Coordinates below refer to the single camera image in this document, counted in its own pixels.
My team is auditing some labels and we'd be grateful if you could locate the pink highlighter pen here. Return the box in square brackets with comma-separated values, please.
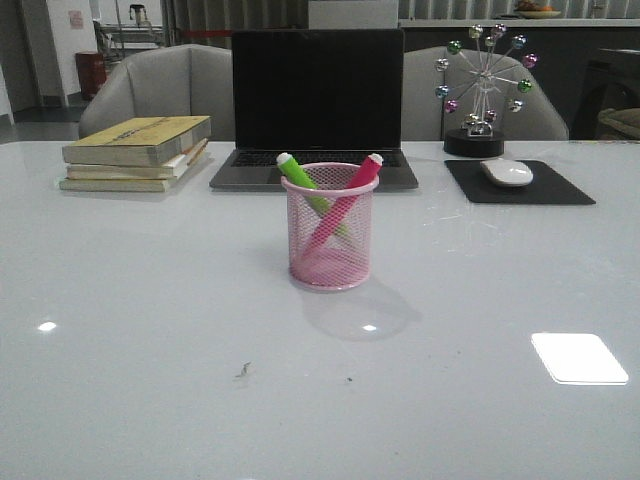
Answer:
[303, 153, 384, 257]

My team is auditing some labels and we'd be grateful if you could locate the green highlighter pen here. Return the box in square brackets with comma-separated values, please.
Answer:
[276, 152, 330, 218]

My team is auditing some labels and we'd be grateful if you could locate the pink mesh pen holder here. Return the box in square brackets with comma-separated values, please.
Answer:
[281, 162, 379, 291]

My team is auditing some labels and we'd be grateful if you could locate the dark grey laptop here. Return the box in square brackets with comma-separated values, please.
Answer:
[210, 29, 418, 191]

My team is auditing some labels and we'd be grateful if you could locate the middle cream book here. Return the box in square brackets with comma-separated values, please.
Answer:
[66, 139, 208, 180]

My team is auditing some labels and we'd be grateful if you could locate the bottom yellow book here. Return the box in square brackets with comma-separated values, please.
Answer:
[58, 151, 206, 192]

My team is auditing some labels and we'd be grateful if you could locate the yellow book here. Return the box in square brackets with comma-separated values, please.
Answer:
[58, 151, 206, 192]
[62, 116, 211, 166]

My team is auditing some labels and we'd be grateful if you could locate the right grey armchair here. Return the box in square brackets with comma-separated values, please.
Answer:
[401, 46, 569, 141]

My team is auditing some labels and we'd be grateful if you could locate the grey armchair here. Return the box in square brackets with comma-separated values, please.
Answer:
[79, 44, 235, 141]
[401, 46, 569, 141]

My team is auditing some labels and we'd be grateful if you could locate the white computer mouse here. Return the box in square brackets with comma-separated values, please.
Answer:
[480, 158, 533, 187]

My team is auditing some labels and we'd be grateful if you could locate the top yellow book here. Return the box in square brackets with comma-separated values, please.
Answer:
[62, 116, 211, 166]

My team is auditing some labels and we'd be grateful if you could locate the left grey armchair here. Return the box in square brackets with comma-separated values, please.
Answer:
[79, 44, 235, 141]

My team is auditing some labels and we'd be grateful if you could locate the ferris wheel desk ornament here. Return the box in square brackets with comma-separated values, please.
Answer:
[434, 23, 534, 158]

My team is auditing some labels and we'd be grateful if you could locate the black mouse pad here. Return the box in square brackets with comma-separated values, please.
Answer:
[445, 160, 596, 206]

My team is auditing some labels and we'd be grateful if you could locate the red trash bin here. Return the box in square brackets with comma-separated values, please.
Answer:
[75, 51, 107, 100]

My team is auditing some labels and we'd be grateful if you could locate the fruit bowl on counter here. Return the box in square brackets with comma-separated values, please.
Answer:
[514, 0, 561, 19]

